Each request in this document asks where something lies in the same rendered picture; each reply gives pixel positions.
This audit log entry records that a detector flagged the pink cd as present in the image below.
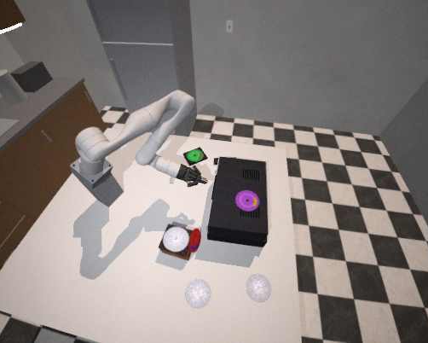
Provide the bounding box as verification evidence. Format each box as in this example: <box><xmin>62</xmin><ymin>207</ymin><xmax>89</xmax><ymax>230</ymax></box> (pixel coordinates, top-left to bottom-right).
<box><xmin>235</xmin><ymin>190</ymin><xmax>259</xmax><ymax>212</ymax></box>

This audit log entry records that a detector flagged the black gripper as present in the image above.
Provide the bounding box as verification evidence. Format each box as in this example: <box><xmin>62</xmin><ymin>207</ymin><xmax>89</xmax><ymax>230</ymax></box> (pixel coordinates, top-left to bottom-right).
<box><xmin>176</xmin><ymin>164</ymin><xmax>208</xmax><ymax>187</ymax></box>

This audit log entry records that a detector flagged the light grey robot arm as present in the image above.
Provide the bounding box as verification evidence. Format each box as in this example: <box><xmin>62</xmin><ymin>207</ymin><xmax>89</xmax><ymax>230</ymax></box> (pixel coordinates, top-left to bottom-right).
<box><xmin>75</xmin><ymin>90</ymin><xmax>195</xmax><ymax>184</ymax></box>

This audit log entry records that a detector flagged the red cd with blue mark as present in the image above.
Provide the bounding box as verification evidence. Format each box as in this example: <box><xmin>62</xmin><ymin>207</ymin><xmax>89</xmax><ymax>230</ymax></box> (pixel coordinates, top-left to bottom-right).
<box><xmin>189</xmin><ymin>228</ymin><xmax>200</xmax><ymax>253</ymax></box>

